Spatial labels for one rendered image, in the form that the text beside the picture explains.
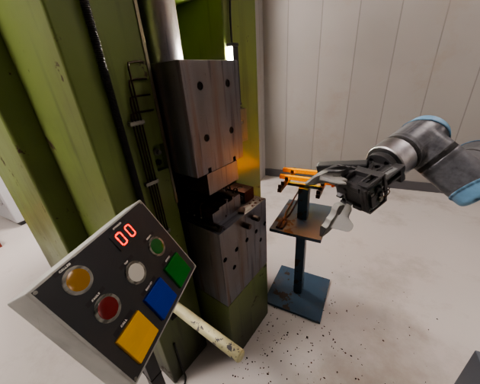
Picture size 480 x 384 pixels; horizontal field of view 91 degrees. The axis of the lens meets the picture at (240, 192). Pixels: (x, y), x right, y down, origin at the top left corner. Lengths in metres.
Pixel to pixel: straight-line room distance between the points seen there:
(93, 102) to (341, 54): 3.04
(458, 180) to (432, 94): 2.96
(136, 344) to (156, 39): 0.97
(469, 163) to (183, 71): 0.77
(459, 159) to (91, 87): 0.93
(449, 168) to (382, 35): 2.93
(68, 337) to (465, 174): 0.84
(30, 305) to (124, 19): 0.77
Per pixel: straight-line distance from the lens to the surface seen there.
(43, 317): 0.59
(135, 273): 0.66
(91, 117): 0.84
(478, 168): 0.67
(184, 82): 0.85
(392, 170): 0.57
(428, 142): 0.66
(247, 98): 1.36
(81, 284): 0.59
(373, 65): 3.49
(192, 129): 0.87
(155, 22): 1.09
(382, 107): 3.53
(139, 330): 0.64
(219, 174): 1.00
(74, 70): 0.84
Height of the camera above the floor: 1.50
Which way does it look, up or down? 26 degrees down
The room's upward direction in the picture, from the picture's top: 4 degrees counter-clockwise
